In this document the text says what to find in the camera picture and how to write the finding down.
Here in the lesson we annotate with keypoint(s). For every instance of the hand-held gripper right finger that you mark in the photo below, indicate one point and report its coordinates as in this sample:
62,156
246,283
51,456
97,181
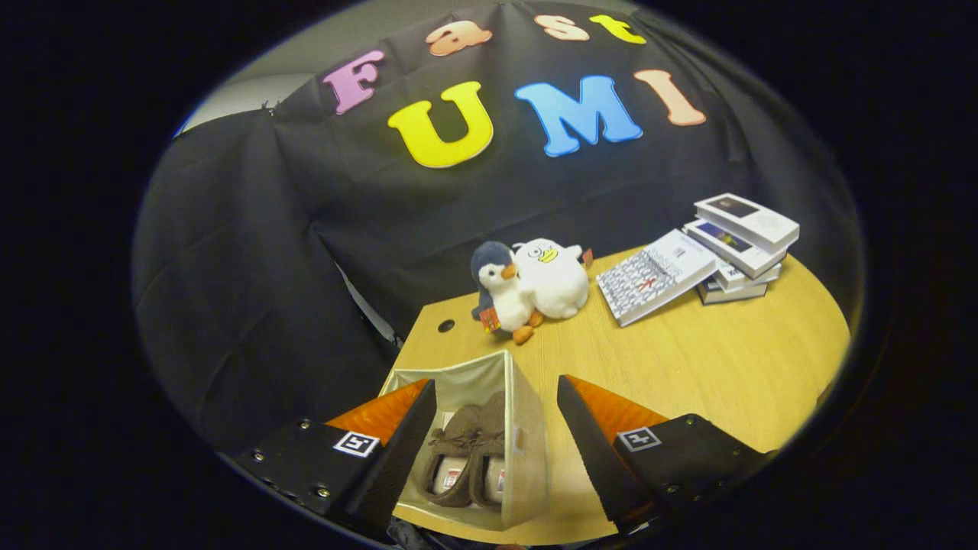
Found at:
600,458

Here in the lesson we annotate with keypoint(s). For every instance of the white duck plush toy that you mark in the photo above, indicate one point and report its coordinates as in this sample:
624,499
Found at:
554,283

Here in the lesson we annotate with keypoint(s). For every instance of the white patterned cover book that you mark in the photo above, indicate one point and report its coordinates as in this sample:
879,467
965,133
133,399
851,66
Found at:
649,279

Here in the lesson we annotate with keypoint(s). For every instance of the grey penguin plush toy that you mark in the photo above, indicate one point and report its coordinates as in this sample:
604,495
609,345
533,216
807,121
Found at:
508,294

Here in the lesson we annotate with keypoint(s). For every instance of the beige fabric storage box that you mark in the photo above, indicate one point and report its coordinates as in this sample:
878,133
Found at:
527,458

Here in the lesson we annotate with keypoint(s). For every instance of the brown fuzzy slipper shoe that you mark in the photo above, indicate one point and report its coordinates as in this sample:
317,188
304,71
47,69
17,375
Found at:
493,435
457,443

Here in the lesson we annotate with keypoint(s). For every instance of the white book with blue picture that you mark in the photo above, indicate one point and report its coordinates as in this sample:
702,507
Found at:
733,248

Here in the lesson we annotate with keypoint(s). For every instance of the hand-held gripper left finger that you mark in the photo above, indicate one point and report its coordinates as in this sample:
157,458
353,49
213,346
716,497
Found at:
397,451

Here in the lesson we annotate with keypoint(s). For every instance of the dark cover book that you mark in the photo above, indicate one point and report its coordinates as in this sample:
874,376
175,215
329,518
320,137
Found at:
730,294

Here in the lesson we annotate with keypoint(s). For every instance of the plain white book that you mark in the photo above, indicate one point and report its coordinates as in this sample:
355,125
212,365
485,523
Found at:
745,278

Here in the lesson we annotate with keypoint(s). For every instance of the black backdrop cloth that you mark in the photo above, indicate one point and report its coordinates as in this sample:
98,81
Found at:
306,267

